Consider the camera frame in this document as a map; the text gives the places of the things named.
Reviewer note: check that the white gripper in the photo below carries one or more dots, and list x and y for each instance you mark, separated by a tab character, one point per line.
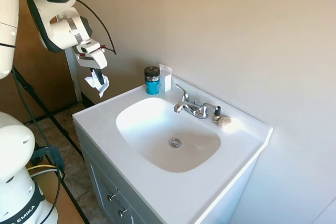
92	60

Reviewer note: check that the white tissue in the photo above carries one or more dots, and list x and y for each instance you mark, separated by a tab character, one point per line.
103	87

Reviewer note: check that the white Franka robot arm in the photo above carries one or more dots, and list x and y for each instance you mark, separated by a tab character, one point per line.
15	140

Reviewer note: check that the teal jar with black lid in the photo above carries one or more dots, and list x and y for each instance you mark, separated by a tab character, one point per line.
152	82

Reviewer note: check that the brown wooden door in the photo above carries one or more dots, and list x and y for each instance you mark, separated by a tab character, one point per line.
39	77

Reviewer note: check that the small white cardboard box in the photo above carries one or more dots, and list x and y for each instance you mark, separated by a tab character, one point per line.
166	78

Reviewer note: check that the white sink countertop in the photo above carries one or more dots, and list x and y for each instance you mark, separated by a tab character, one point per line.
162	129

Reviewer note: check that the chrome sink drain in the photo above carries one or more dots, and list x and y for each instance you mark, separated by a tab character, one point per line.
175	142

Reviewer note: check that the grey vanity cabinet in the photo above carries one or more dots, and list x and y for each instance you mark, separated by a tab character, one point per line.
105	182

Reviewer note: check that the silver cabinet knob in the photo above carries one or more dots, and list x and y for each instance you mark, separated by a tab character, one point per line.
112	196
122	211

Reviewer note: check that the nail polish bottle black cap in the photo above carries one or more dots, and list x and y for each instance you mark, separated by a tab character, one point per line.
216	115

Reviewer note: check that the beige round soap stone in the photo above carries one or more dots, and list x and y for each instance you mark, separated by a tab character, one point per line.
225	122

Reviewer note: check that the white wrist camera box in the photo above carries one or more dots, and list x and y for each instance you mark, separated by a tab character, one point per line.
88	47

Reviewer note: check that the black stand frame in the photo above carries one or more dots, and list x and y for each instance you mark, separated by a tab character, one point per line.
52	119

